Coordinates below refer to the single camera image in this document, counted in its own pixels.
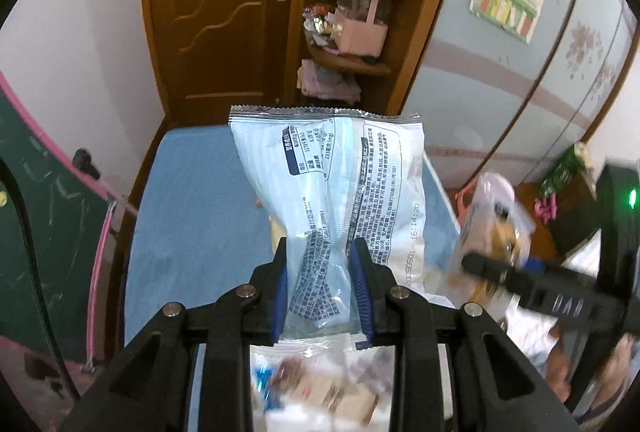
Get clear bag brown cookies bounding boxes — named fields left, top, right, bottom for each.
left=438, top=172, right=535, bottom=322

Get pale blue snack bag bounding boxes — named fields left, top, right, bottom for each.
left=229, top=105, right=426, bottom=339

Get person's right hand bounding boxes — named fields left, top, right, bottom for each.
left=544, top=325, right=634, bottom=420

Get pink plastic stool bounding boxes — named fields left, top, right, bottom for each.
left=454, top=178, right=478, bottom=221

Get green bag on cabinet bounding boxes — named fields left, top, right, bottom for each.
left=538, top=141, right=594, bottom=198

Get blue foil candy packet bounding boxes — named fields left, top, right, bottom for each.
left=253, top=365, right=282, bottom=412

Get beige boxed snack packet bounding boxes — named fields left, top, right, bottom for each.
left=280, top=364, right=378, bottom=424

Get blue fuzzy table cloth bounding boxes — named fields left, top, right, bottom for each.
left=125, top=126, right=460, bottom=338

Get white plastic tray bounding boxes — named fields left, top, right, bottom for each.
left=248, top=334, right=395, bottom=431

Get folded pink cloths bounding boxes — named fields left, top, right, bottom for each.
left=296, top=59, right=361, bottom=106

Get pink gift basket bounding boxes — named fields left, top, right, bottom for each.
left=331, top=0, right=393, bottom=59

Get wooden corner shelf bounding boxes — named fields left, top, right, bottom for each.
left=284, top=0, right=467, bottom=116

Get brown wooden door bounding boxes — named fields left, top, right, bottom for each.
left=142, top=0, right=291, bottom=127

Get green chalkboard pink frame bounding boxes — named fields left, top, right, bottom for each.
left=1, top=81, right=129, bottom=364

